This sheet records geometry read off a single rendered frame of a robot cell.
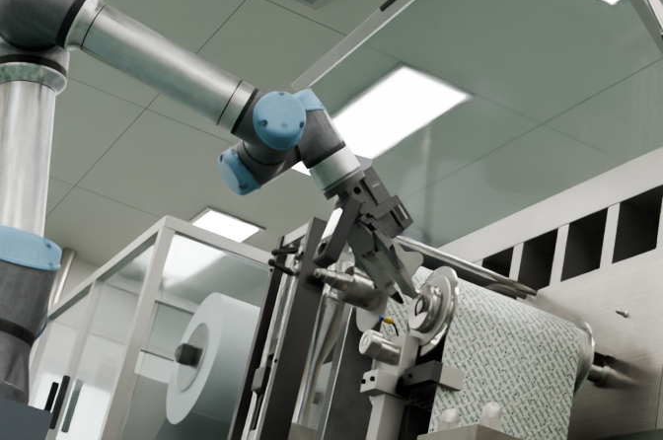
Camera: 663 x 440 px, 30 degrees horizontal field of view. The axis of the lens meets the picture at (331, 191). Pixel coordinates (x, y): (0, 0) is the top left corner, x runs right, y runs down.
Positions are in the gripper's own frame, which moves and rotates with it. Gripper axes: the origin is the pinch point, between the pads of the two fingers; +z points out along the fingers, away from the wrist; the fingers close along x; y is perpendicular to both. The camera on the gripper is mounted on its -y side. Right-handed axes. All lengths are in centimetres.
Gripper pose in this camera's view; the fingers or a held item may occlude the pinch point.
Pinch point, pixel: (401, 296)
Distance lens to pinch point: 193.7
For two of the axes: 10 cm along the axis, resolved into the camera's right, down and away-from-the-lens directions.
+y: 7.3, -4.6, 5.1
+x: -4.3, 2.7, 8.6
